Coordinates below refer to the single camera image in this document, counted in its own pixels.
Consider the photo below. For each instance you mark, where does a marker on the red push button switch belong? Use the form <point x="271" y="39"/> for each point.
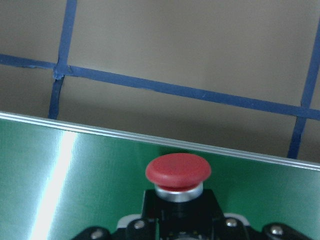
<point x="184" y="210"/>

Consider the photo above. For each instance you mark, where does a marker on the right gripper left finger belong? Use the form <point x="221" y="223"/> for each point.
<point x="143" y="229"/>

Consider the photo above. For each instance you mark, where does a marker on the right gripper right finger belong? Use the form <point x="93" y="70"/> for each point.
<point x="232" y="227"/>

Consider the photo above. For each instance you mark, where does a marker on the green conveyor belt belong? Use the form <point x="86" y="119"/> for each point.
<point x="57" y="178"/>

